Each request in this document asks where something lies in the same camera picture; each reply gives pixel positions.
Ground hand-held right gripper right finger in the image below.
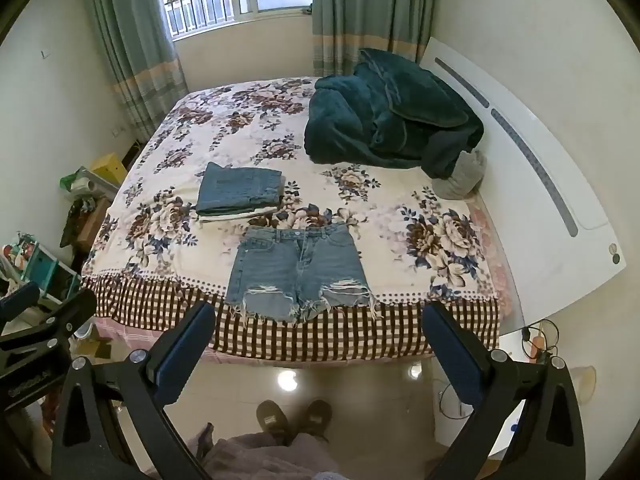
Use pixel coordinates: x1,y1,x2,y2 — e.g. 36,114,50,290
422,301,587,480

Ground green striped curtain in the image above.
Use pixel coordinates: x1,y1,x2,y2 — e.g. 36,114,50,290
310,0,441,79
81,0,189,144

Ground folded blue denim pants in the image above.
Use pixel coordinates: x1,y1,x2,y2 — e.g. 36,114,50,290
195,162,284,214

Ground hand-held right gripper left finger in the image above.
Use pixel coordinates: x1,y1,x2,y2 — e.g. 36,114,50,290
50,301,217,480

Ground black cable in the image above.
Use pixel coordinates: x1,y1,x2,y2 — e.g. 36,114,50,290
520,319,562,362

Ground person's left shoe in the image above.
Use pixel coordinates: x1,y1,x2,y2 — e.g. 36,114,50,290
255,399,289,444

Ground person's grey clothing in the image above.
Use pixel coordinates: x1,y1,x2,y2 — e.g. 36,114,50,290
187,422,352,480

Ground person's shoe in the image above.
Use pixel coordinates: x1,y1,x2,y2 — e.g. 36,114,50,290
301,399,334,442
255,399,289,444

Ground white nightstand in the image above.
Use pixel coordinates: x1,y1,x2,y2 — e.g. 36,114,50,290
434,329,568,461

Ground grey cloth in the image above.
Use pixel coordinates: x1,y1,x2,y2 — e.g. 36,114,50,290
432,152,488,200

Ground white and teal shelf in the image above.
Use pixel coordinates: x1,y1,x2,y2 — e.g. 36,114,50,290
0,231,82,313

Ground brown wooden stool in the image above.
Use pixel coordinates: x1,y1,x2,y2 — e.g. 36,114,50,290
59,195,114,252

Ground ripped denim shorts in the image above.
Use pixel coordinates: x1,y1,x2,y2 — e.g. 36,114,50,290
223,225,377,322

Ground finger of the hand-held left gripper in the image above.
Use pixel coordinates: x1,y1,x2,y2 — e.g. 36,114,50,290
0,282,41,325
0,288,97,367

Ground white headboard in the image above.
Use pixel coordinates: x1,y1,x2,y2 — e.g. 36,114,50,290
417,37,626,332

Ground green plastic bag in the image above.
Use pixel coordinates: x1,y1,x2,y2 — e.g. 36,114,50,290
59,166,121,202

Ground teal fleece blanket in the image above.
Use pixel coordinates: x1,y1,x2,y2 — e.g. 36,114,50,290
303,48,485,180

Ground person's right shoe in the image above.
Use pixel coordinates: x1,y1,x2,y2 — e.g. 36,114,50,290
301,399,334,442

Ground bed with floral sheet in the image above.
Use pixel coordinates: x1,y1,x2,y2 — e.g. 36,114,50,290
80,77,502,364

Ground yellow box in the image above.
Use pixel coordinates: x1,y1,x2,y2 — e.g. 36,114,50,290
90,153,129,187

